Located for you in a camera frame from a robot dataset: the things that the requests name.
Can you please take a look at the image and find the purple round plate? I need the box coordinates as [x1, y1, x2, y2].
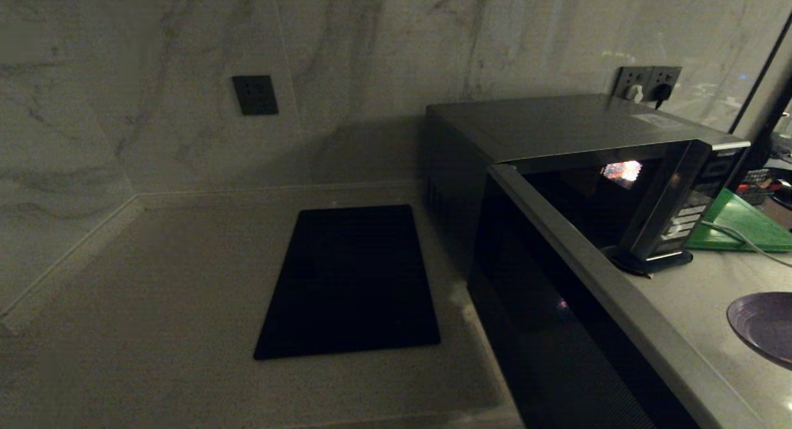
[727, 292, 792, 371]

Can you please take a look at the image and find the black glass induction cooktop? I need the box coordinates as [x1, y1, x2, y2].
[254, 204, 442, 360]

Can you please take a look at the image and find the green cutting board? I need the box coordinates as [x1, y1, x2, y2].
[686, 189, 792, 253]

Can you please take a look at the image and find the black single wall socket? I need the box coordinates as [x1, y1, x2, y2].
[232, 76, 280, 116]

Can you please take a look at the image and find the grey double wall socket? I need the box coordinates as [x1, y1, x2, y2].
[613, 66, 682, 105]

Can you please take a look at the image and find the white power cable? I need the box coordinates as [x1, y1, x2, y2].
[700, 220, 792, 269]

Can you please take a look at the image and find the black wire basket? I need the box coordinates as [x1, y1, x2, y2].
[739, 166, 792, 208]

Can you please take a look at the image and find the black metal frame post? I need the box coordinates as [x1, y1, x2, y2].
[727, 11, 792, 188]

